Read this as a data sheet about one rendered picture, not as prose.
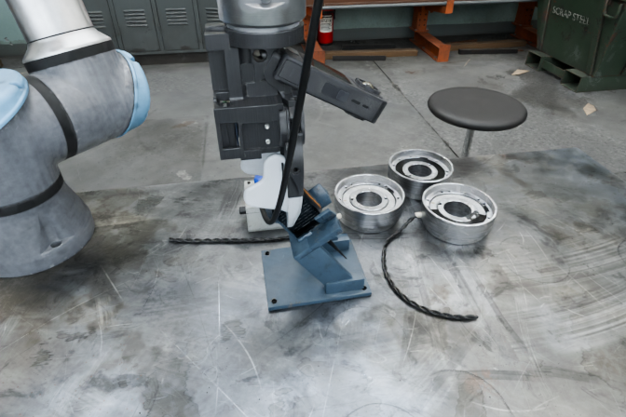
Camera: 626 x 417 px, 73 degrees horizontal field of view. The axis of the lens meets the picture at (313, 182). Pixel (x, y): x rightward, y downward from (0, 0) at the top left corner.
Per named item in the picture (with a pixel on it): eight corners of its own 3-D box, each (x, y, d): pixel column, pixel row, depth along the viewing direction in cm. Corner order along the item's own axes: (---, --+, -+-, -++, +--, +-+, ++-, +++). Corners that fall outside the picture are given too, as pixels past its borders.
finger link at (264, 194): (247, 230, 47) (238, 151, 43) (300, 223, 48) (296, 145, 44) (249, 245, 44) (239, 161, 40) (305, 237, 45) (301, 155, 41)
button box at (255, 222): (290, 199, 69) (289, 174, 67) (295, 227, 63) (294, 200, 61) (239, 204, 68) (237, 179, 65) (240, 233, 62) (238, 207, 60)
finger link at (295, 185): (281, 185, 46) (276, 106, 42) (298, 183, 46) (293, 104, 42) (287, 205, 41) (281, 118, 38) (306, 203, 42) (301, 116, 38)
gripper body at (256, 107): (220, 131, 46) (205, 15, 39) (298, 125, 48) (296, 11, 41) (221, 168, 40) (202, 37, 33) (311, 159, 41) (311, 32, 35)
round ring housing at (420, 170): (445, 208, 67) (450, 187, 65) (380, 195, 70) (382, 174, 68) (452, 174, 75) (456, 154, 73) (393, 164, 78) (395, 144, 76)
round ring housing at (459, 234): (476, 203, 69) (482, 181, 66) (501, 248, 60) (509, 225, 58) (412, 203, 68) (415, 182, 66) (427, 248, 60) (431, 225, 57)
